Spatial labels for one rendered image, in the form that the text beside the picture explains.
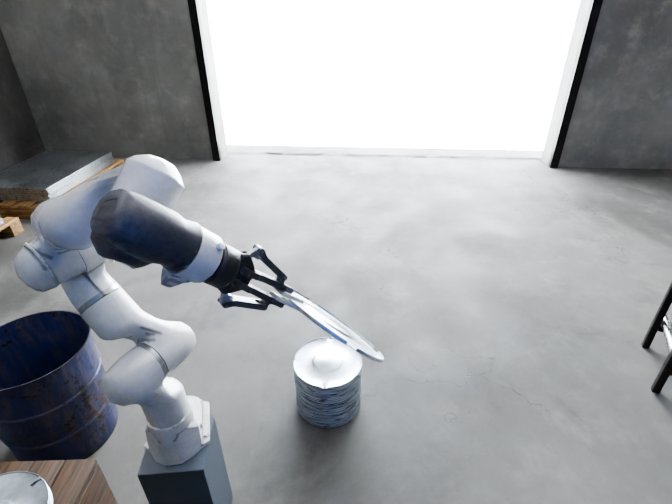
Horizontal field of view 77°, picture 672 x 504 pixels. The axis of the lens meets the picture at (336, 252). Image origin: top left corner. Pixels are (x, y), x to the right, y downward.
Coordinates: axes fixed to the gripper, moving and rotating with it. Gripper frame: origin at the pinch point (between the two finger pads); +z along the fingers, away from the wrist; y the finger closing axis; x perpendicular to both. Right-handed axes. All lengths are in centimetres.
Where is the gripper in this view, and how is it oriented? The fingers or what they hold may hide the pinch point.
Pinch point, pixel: (286, 297)
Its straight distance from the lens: 87.4
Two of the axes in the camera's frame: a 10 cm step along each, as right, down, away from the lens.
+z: 5.6, 3.9, 7.3
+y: 5.6, -8.3, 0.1
